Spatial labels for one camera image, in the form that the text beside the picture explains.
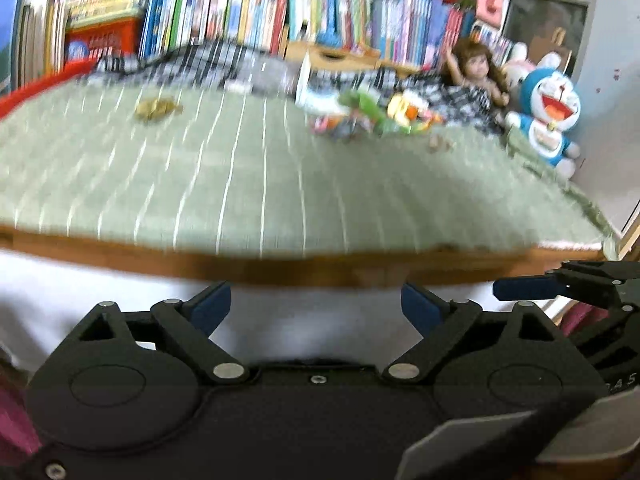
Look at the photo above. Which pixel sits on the green striped blanket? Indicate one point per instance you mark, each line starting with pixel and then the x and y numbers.
pixel 200 185

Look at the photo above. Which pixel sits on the green wrapper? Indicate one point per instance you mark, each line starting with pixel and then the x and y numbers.
pixel 367 107

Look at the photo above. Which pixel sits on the person's maroon clothing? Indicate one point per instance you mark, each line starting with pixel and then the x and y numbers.
pixel 15 410

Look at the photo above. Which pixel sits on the stack of flat books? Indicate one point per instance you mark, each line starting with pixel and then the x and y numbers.
pixel 105 2

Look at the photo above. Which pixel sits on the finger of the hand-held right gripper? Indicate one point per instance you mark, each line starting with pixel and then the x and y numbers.
pixel 525 288
pixel 617 327

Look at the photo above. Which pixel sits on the pink white rabbit plush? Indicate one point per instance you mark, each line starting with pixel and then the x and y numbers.
pixel 515 72

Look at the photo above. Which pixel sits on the large grey book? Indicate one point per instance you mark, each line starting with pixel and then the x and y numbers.
pixel 35 45

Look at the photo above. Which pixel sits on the orange yellow round toy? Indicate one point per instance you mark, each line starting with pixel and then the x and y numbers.
pixel 405 107

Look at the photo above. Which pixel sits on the red orange wrapper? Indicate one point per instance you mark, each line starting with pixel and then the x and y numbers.
pixel 430 119

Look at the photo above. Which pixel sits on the row of colourful books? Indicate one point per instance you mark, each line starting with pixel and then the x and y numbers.
pixel 250 10

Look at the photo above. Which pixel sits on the small blue toy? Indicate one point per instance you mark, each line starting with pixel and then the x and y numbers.
pixel 328 38

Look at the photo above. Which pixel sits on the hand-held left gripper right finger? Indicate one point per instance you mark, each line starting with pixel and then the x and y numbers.
pixel 417 307

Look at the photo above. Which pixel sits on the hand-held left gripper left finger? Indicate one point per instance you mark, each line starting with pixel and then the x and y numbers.
pixel 212 307

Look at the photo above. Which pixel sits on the red crate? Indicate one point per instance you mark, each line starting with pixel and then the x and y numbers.
pixel 110 35

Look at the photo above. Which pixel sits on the white framed window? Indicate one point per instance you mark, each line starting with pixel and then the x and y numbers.
pixel 520 20

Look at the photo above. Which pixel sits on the wooden bed frame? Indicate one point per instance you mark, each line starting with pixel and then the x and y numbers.
pixel 250 270

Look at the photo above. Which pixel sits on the tan upright book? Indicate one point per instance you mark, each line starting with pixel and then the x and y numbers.
pixel 57 25

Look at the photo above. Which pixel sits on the wooden drawer box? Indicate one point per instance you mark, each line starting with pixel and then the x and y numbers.
pixel 340 57

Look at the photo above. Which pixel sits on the brown haired doll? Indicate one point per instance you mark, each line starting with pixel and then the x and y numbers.
pixel 472 67

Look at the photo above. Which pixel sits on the blue cat plush toy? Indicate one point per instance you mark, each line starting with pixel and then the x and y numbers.
pixel 550 95

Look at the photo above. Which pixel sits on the red bed rail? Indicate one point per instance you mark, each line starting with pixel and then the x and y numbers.
pixel 30 90

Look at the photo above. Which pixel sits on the large blue book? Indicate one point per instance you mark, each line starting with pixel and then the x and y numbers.
pixel 11 35

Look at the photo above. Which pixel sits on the black white plaid blanket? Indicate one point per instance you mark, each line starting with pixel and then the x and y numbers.
pixel 200 60

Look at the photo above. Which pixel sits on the pink wrapper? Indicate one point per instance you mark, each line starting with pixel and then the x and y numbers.
pixel 330 124

